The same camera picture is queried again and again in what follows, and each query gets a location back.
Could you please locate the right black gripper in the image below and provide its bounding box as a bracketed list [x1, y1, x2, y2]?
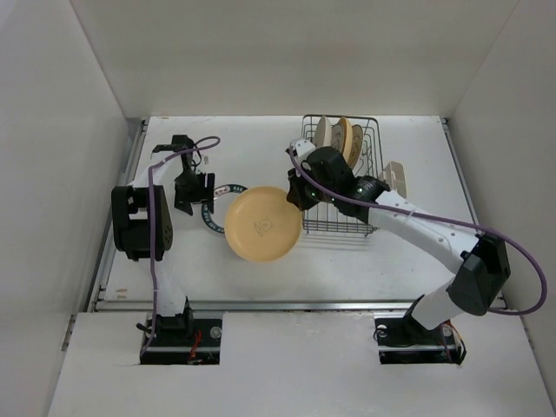
[287, 162, 337, 210]

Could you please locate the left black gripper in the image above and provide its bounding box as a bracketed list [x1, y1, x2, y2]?
[175, 170, 213, 215]

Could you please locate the dark rimmed lettered plate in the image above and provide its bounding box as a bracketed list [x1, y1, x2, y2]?
[201, 183, 248, 235]

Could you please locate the yellow plate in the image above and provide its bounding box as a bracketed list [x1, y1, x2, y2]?
[224, 186, 302, 263]

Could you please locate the beige plate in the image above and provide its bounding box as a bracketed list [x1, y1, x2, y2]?
[313, 116, 332, 149]

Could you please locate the tan plate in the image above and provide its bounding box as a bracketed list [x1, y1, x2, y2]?
[338, 117, 353, 162]

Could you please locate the white green rimmed plate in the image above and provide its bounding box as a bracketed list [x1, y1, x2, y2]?
[330, 123, 345, 153]

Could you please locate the white ringed plate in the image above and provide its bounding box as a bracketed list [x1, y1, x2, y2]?
[347, 124, 364, 169]

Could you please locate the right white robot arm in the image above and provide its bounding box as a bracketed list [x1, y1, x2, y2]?
[223, 141, 510, 346]

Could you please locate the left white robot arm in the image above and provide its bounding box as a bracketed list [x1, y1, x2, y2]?
[110, 135, 221, 345]

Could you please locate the beige cutlery holder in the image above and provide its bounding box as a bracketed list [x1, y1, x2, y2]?
[379, 161, 407, 198]

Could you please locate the white foam board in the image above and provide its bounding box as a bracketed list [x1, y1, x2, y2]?
[50, 312, 553, 416]

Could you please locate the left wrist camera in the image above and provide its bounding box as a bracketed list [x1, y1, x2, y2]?
[191, 152, 209, 171]

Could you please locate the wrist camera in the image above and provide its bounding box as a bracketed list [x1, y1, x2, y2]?
[191, 152, 209, 171]
[286, 138, 316, 165]

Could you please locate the wire dish rack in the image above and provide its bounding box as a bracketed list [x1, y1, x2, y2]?
[301, 115, 388, 237]

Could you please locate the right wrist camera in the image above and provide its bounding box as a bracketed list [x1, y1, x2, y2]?
[286, 138, 316, 165]

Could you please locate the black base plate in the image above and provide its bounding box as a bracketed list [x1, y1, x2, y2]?
[136, 309, 223, 366]

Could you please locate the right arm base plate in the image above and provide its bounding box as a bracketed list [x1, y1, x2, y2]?
[373, 313, 467, 366]

